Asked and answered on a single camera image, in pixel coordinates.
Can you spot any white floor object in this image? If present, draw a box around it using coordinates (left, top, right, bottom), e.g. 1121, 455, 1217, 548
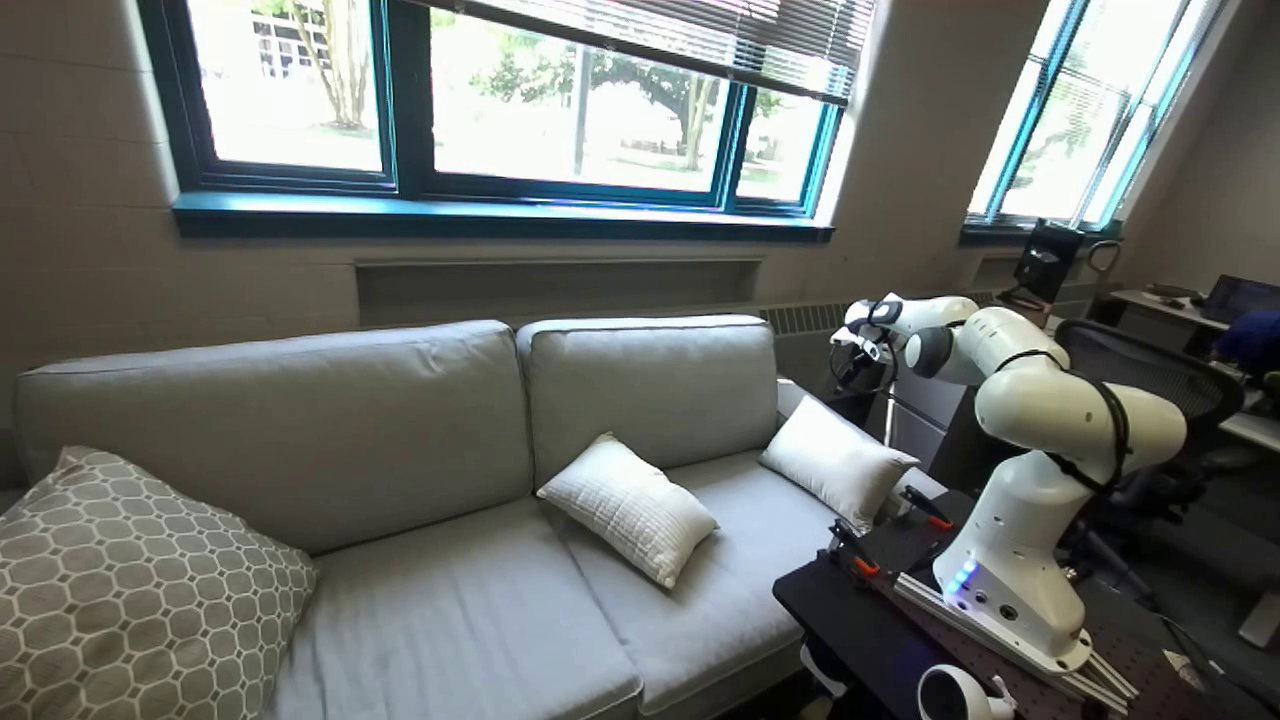
1237, 588, 1280, 652

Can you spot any black boxy device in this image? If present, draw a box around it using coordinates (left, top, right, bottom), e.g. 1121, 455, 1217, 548
1011, 221, 1091, 305

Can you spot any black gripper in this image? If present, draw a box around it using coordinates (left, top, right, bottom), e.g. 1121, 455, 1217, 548
823, 324, 898, 396

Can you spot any grey lattice patterned cushion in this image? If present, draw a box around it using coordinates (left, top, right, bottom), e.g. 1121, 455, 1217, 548
0, 441, 320, 720

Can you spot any grey fabric couch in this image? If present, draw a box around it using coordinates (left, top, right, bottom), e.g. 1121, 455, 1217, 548
11, 313, 951, 720

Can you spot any cream striped cushion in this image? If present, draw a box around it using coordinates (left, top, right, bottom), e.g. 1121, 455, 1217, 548
534, 430, 726, 592
757, 390, 920, 536

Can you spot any black office chair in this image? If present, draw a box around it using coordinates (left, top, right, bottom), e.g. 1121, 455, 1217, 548
1056, 314, 1251, 531

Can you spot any baseboard radiator grille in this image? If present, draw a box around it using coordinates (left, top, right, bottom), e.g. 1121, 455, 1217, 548
757, 296, 855, 396

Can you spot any black robot table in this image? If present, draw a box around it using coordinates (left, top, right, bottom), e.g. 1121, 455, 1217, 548
768, 478, 1280, 720

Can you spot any white VR controller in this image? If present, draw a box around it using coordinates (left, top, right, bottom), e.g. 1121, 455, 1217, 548
911, 660, 1019, 720

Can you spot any dark grey cabinet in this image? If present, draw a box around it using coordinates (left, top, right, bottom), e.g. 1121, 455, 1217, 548
885, 364, 1005, 497

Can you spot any slatted window blind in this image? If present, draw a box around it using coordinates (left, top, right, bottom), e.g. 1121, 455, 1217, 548
420, 0, 887, 111

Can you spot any wide teal framed window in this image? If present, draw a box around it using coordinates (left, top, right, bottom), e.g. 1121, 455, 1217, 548
135, 0, 855, 243

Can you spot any white desk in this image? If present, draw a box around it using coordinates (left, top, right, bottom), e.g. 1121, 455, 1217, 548
1099, 282, 1280, 455

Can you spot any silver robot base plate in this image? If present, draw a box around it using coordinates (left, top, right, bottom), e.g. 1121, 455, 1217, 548
887, 569, 1143, 712

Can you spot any orange black clamp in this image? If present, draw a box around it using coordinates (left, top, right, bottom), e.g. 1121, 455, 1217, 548
830, 516, 891, 583
898, 484, 956, 536

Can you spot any narrow teal framed window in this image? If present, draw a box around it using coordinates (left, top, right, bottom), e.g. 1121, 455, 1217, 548
960, 0, 1248, 252

